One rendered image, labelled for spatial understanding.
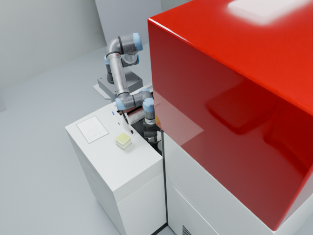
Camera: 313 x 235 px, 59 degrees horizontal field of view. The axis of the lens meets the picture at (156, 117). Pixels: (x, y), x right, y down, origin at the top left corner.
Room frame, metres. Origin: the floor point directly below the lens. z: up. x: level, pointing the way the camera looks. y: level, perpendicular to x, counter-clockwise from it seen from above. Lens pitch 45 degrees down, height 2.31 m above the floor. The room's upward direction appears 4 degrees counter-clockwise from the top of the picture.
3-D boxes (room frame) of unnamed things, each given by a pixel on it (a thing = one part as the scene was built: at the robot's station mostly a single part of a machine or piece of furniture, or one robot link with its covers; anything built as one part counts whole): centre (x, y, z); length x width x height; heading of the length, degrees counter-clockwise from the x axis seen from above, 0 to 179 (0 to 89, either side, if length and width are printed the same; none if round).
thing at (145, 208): (1.32, 0.05, 0.41); 0.96 x 0.64 x 0.82; 125
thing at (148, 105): (1.16, 0.03, 1.21); 0.09 x 0.08 x 0.11; 12
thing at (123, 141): (1.10, 0.21, 1.00); 0.07 x 0.07 x 0.07; 46
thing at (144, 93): (1.25, 0.07, 1.21); 0.11 x 0.11 x 0.08; 12
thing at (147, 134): (1.15, 0.04, 1.05); 0.09 x 0.08 x 0.12; 91
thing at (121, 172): (1.14, 0.30, 0.89); 0.62 x 0.35 x 0.14; 35
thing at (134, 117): (1.49, 0.09, 0.87); 0.36 x 0.08 x 0.03; 125
